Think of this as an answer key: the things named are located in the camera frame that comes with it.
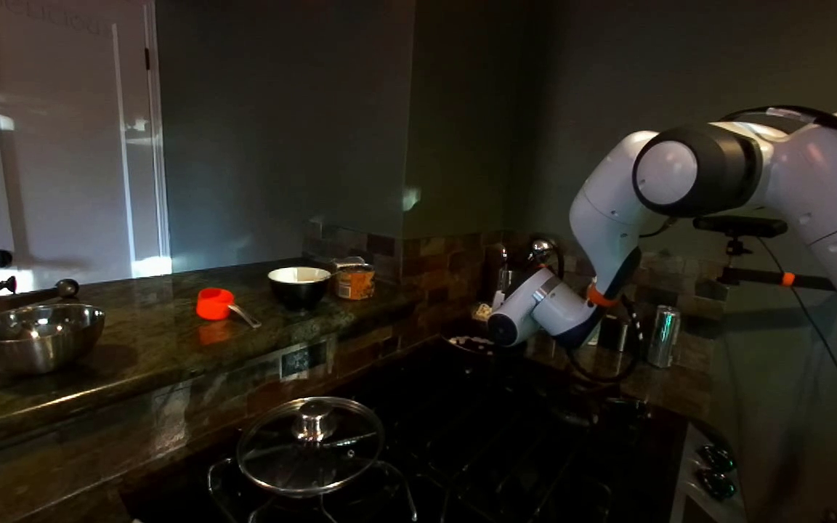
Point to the red measuring cup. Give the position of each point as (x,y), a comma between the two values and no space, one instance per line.
(219,304)

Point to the dark bowl white inside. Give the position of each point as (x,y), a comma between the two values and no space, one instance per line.
(298,289)

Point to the black stove top grates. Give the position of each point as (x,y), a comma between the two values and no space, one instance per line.
(469,440)

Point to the small orange labelled container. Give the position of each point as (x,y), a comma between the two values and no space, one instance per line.
(352,280)

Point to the silver metal can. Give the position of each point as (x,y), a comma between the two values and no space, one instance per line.
(663,334)

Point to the black stove knobs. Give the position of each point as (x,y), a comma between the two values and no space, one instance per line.
(715,471)

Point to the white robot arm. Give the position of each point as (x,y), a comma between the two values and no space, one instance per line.
(786,164)

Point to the stainless steel mixing bowl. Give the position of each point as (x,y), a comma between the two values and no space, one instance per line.
(45,337)

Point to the glass pot lid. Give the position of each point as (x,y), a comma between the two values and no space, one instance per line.
(312,445)

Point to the black door handle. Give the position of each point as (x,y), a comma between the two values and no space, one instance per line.
(7,256)

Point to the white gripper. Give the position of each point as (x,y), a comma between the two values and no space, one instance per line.
(506,318)

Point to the black camera tripod stand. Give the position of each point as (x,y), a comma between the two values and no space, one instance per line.
(735,231)

